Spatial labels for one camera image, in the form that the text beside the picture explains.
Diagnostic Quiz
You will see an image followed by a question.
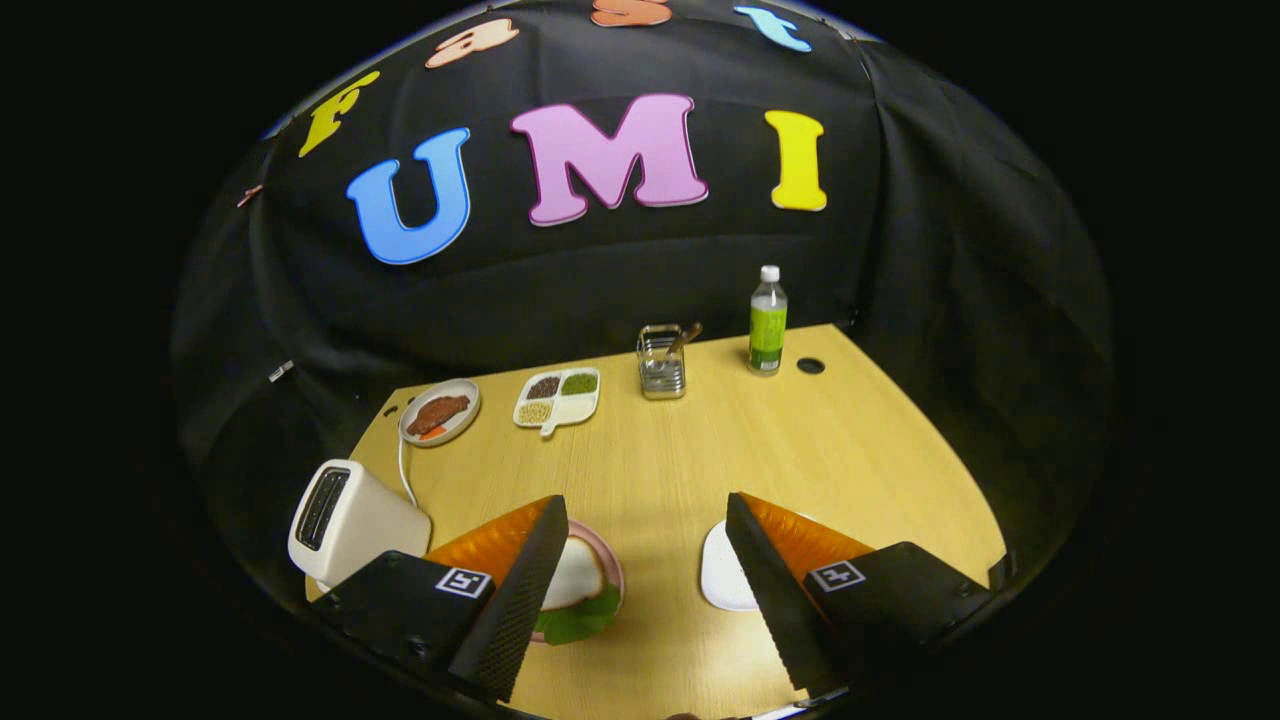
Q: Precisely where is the black backdrop cloth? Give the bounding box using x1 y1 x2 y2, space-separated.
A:
170 0 1116 601

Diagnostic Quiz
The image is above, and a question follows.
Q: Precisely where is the green lettuce leaf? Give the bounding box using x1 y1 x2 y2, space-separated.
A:
535 583 623 646

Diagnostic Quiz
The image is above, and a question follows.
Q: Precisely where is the metal wire holder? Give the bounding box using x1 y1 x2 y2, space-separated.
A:
637 324 687 401

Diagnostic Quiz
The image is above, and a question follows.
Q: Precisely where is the white toaster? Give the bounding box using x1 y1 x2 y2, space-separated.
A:
288 459 433 591

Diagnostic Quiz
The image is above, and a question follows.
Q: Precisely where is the white divided dish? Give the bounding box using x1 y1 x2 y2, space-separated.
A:
513 366 602 438

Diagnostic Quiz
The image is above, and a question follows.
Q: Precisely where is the toasted bread slice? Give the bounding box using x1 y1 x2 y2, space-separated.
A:
541 535 608 611

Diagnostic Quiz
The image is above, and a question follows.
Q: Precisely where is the white square plate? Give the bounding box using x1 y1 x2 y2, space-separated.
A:
700 520 761 612

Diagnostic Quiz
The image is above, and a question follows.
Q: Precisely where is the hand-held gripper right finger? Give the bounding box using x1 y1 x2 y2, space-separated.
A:
724 490 996 699

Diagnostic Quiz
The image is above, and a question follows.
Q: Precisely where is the green label bottle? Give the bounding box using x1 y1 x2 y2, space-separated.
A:
748 265 789 376

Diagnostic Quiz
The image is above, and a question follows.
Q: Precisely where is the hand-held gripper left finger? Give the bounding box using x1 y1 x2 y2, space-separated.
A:
312 493 571 705

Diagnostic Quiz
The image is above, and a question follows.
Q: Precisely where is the round grey-rimmed plate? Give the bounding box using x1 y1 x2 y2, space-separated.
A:
398 378 482 448

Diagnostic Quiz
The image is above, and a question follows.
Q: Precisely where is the pink round plate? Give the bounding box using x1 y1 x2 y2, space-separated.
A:
530 519 626 644

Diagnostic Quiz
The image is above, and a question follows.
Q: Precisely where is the brown steak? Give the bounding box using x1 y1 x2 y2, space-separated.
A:
406 395 471 436

